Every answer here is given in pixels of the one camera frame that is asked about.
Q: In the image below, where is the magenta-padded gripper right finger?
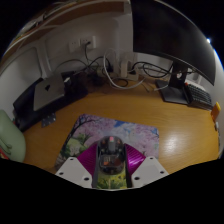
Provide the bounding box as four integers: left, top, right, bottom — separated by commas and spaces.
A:
123, 143, 170, 189

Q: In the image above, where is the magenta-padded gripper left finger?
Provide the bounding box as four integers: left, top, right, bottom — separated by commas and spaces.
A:
54, 143, 100, 190

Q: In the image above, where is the transparent grey computer mouse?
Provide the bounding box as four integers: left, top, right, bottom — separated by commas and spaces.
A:
95, 135, 127, 176

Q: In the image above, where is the floral landscape print mouse pad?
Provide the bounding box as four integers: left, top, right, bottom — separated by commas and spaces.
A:
54, 113, 160, 190

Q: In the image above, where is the pale green plush object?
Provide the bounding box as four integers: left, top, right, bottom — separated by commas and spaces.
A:
0, 109, 27, 163

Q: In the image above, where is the silver mini computer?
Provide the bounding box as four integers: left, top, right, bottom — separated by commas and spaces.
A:
32, 74, 66, 113

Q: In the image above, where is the black desk stand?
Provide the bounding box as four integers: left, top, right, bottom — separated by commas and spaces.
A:
12, 70, 90, 133

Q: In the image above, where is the amber jar with yellow lid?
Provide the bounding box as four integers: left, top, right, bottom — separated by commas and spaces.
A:
210, 101, 222, 123

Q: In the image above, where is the black mechanical keyboard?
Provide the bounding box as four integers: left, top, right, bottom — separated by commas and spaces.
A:
184, 82, 214, 111

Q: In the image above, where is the white power strip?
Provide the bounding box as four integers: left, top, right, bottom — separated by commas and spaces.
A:
99, 59, 140, 83

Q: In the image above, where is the black curved computer monitor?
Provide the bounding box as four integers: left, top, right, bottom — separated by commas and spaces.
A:
129, 0, 216, 105

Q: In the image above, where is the thick white cable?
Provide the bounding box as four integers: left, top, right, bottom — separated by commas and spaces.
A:
102, 49, 146, 90

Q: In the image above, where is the black power cable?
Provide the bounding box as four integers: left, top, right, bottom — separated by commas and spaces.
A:
54, 40, 113, 80

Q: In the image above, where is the white wall socket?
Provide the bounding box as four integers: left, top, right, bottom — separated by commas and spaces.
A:
68, 35, 98, 53

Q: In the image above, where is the wooden wall shelf unit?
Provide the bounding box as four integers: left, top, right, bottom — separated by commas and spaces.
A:
0, 0, 129, 69

